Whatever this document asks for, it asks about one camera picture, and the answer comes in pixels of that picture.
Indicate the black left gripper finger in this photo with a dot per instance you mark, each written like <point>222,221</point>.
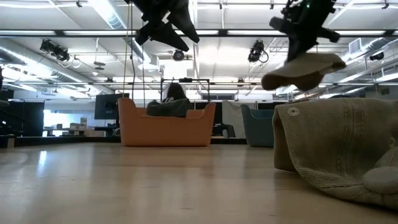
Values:
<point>164,34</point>
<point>186,21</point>

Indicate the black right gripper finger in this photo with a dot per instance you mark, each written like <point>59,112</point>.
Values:
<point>298,48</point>

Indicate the beige cap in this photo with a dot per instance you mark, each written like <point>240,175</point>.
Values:
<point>304,71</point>
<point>326,149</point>

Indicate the dark grey cap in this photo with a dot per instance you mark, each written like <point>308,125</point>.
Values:
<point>168,109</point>

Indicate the person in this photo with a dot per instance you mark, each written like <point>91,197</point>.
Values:
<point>175,91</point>

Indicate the teal plastic bin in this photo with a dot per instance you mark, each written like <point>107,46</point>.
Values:
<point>258,130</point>

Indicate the dark computer monitor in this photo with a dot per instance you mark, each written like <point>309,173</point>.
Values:
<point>107,107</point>

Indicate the white panel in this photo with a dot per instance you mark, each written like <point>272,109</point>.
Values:
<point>233,116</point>

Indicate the orange plastic bin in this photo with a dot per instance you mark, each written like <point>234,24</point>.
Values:
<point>164,130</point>

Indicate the black stool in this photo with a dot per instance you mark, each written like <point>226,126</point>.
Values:
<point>225,129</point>

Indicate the black cabinet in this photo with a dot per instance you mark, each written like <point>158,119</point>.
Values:
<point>28,118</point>

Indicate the black ceiling-mounted camera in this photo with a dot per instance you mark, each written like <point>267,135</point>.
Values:
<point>56,49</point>
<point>256,51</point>
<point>377,56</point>
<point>178,55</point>

